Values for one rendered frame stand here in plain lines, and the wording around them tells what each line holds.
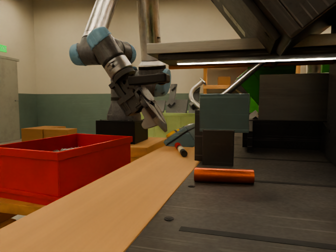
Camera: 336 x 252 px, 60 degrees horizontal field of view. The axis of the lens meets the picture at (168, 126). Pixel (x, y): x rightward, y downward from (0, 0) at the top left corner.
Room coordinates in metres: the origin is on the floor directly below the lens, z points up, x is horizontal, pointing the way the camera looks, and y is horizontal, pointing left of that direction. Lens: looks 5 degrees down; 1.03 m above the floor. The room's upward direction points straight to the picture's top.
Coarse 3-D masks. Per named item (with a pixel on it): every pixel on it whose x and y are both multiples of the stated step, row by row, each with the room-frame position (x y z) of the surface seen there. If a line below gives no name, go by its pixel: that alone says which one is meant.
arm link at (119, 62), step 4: (116, 56) 0.85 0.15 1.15; (120, 56) 0.85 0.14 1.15; (124, 56) 0.86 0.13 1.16; (112, 60) 0.84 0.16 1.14; (116, 60) 0.84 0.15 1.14; (120, 60) 0.85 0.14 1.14; (124, 60) 0.85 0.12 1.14; (128, 60) 0.87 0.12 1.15; (108, 64) 0.85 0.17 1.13; (112, 64) 0.84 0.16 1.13; (116, 64) 0.84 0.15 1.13; (120, 64) 0.84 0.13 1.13; (124, 64) 0.85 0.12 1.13; (128, 64) 0.85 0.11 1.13; (104, 68) 0.87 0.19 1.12; (108, 68) 0.85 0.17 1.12; (112, 68) 0.84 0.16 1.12; (116, 68) 0.84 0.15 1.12; (120, 68) 0.84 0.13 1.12; (124, 68) 0.85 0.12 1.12; (108, 72) 0.86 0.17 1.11; (112, 72) 0.84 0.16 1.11; (116, 72) 0.84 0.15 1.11; (112, 76) 0.85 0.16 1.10
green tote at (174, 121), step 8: (168, 120) 1.70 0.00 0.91; (176, 120) 1.68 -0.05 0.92; (184, 120) 1.66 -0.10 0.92; (192, 120) 1.63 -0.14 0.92; (152, 128) 1.75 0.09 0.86; (160, 128) 1.72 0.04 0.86; (168, 128) 1.70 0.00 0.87; (176, 128) 1.68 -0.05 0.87; (152, 136) 1.74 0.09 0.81; (160, 136) 1.72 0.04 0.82
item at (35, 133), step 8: (24, 128) 6.23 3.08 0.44; (32, 128) 6.22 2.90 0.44; (40, 128) 6.22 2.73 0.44; (48, 128) 6.22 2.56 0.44; (56, 128) 6.22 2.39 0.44; (64, 128) 6.22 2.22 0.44; (72, 128) 6.22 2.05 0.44; (24, 136) 6.24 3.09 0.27; (32, 136) 6.17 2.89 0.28; (40, 136) 6.11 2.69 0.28; (48, 136) 6.05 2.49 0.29
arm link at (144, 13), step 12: (144, 0) 1.16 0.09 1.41; (156, 0) 1.18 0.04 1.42; (144, 12) 1.16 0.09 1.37; (156, 12) 1.18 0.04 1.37; (144, 24) 1.17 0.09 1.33; (156, 24) 1.19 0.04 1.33; (144, 36) 1.18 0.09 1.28; (156, 36) 1.19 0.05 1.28; (144, 48) 1.20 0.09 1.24; (144, 60) 1.21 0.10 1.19; (156, 60) 1.20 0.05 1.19; (144, 72) 1.20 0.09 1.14; (156, 72) 1.20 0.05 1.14; (168, 72) 1.23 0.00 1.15; (156, 84) 1.19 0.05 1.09; (168, 84) 1.26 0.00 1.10; (156, 96) 1.25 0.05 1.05
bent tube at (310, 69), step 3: (309, 66) 0.74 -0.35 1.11; (312, 66) 0.73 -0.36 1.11; (315, 66) 0.73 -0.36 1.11; (318, 66) 0.73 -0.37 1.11; (309, 69) 0.74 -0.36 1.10; (312, 69) 0.73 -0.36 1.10; (315, 69) 0.73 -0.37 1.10; (318, 69) 0.73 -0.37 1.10; (309, 72) 0.74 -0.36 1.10; (312, 72) 0.73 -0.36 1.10; (315, 72) 0.73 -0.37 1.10; (318, 72) 0.73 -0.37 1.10
